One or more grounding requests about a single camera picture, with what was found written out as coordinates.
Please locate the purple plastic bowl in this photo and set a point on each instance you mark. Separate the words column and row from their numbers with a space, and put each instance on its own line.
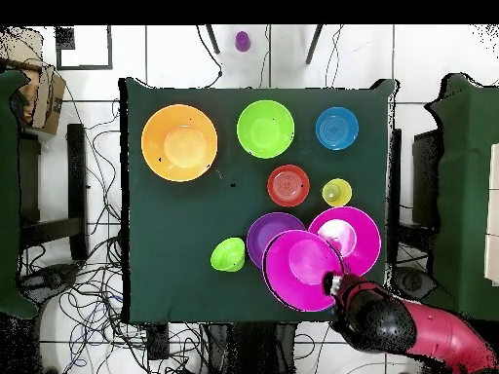
column 263, row 233

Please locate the large green plastic bowl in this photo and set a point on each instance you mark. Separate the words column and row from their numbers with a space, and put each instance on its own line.
column 265, row 129

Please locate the black square frame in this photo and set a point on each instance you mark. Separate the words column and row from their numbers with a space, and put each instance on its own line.
column 110, row 46

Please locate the black chair frame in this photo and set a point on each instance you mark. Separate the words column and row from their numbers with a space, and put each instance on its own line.
column 76, row 175

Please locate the yellow plastic cup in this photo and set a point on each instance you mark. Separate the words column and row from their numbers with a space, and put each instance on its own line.
column 337, row 192

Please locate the black stand base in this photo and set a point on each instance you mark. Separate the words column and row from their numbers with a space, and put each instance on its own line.
column 50, row 278
column 413, row 282

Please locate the pink plastic bowl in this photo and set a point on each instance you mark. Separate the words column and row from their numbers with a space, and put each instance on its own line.
column 296, row 272
column 362, row 233

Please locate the red plastic bowl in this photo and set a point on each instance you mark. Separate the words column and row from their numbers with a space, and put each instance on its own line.
column 288, row 185

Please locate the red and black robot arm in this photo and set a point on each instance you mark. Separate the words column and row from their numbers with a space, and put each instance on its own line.
column 429, row 331

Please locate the cardboard box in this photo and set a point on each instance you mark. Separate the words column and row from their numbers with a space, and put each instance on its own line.
column 46, row 101

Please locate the orange plastic bowl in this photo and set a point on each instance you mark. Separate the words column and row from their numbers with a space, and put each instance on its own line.
column 179, row 143

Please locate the purple plastic cup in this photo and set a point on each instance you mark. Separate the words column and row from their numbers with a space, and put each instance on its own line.
column 242, row 42

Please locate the white box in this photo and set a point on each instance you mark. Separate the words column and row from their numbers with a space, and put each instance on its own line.
column 493, row 233

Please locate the green cloth side table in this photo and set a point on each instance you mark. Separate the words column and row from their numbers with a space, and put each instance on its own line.
column 7, row 194
column 468, row 194

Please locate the black tripod leg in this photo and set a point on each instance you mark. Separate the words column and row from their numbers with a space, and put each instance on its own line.
column 212, row 39
column 314, row 43

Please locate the blue plastic bowl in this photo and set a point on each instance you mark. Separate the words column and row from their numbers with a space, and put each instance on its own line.
column 337, row 128

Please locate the dark green table cloth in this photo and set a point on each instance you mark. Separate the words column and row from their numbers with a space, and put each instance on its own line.
column 175, row 233

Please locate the small green plastic bowl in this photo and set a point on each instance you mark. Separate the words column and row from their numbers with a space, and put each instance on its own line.
column 228, row 255

